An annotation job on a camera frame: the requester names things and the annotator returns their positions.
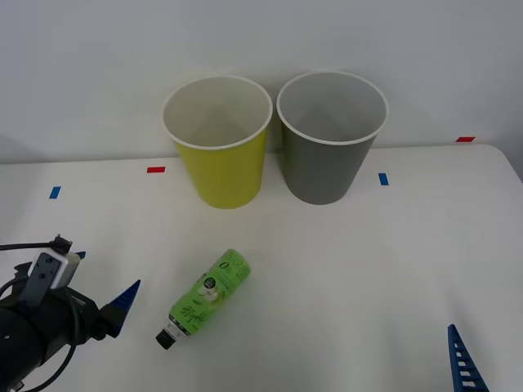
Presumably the yellow-green plastic bin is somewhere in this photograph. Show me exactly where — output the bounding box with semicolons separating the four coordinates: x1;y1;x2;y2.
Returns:
160;73;274;210

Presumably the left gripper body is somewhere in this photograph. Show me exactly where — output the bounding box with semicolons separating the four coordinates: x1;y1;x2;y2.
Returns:
40;285;106;348

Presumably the grey plastic bin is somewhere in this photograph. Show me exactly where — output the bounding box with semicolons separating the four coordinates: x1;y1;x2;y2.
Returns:
275;70;390;206

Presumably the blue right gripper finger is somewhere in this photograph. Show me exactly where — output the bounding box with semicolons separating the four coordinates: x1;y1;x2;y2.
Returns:
446;323;490;392

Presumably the green label plastic bottle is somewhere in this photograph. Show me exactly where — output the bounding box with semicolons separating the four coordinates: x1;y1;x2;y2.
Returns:
154;247;252;350

